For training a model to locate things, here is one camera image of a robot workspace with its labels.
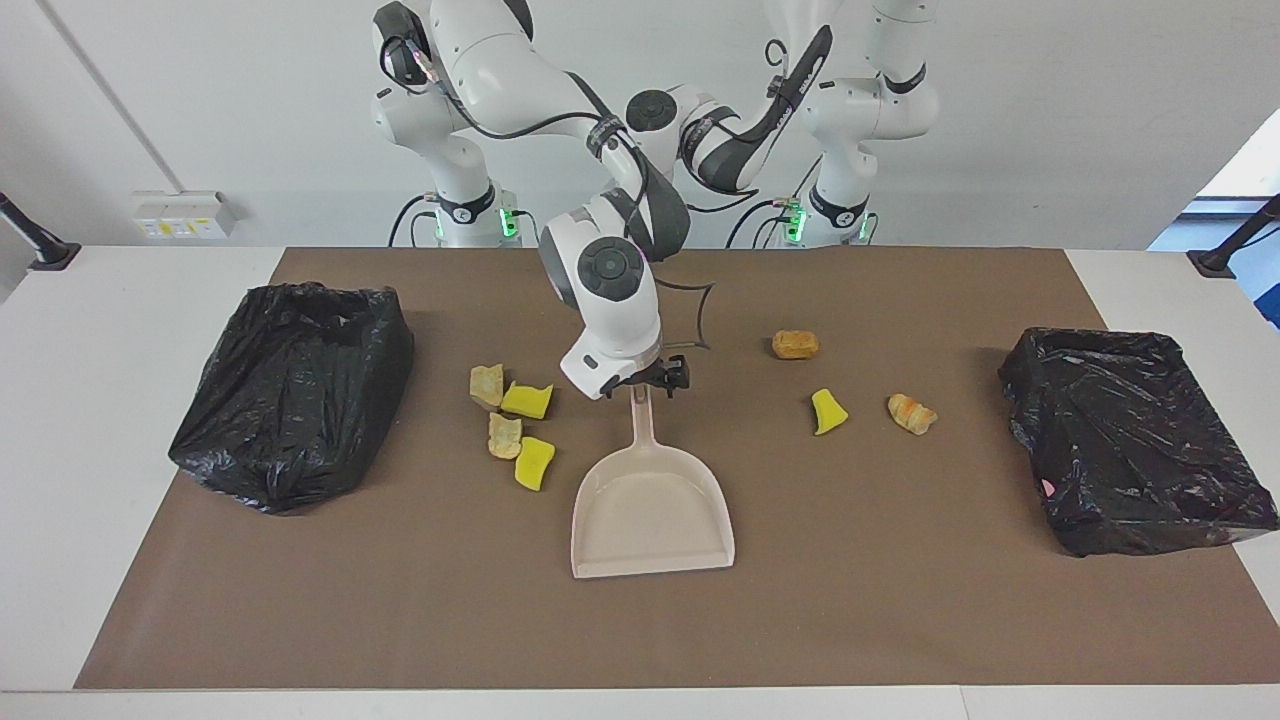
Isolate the striped croissant toy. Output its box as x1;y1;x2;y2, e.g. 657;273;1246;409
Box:
887;393;939;436

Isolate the black bag lined bin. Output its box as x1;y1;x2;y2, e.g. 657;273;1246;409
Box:
168;282;416;516

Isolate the black right base cable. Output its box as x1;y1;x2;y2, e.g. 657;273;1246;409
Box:
388;193;441;248

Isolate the brown paper table mat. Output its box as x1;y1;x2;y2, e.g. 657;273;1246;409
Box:
75;247;1280;691

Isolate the black left base cable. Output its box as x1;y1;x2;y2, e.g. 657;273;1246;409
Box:
725;198;801;248

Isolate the black base cable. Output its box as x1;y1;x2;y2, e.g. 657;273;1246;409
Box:
388;193;441;248
725;198;801;248

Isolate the beige plastic dustpan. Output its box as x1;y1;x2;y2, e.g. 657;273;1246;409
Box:
570;385;737;581

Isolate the white wall socket box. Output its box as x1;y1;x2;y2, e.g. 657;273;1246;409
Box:
132;190;238;241

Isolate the black clamp stand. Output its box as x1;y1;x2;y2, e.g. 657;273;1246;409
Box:
0;192;81;271
1187;195;1280;279

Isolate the black bag bin pink spot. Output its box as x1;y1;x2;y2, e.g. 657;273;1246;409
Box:
998;327;1280;558

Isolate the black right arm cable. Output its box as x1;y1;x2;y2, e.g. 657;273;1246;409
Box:
385;35;719;351

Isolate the white wall cable duct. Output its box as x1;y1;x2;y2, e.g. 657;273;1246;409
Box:
38;0;191;197

